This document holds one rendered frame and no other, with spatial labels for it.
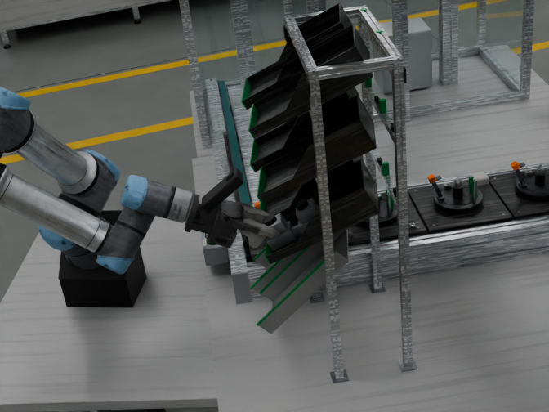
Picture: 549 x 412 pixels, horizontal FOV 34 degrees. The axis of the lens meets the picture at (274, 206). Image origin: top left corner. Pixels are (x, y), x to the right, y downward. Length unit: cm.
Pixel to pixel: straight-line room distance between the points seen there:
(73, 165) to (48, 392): 57
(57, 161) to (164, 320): 55
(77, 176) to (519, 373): 118
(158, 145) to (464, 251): 315
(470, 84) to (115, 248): 197
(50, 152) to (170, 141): 325
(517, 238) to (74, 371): 125
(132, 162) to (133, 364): 299
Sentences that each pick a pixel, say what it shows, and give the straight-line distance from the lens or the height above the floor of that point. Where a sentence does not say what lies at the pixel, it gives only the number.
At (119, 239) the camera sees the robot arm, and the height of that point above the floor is 126.
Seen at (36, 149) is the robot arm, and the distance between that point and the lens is 214.
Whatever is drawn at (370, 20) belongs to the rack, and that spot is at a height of 166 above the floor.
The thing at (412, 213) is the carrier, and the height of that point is 97.
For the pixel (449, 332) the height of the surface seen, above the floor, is 86.
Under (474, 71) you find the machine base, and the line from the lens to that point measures 377.
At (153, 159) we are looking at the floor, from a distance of 521.
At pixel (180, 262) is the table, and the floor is 86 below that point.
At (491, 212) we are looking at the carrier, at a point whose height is 97.
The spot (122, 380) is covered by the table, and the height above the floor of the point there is 86.
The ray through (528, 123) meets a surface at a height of 86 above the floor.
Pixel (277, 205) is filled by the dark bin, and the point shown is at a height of 121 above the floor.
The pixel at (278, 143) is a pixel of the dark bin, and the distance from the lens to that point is 212.
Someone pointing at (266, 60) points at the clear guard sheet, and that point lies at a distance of 374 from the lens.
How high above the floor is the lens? 233
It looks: 31 degrees down
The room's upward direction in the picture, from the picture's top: 7 degrees counter-clockwise
